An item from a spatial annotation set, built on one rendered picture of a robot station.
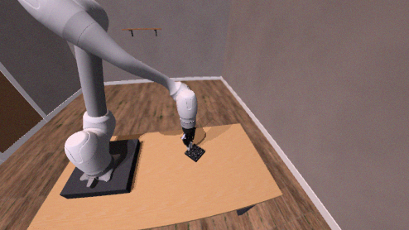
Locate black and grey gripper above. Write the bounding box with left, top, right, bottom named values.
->
left=181, top=127, right=196, bottom=150

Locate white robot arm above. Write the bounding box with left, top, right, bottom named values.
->
left=18, top=0, right=198, bottom=189

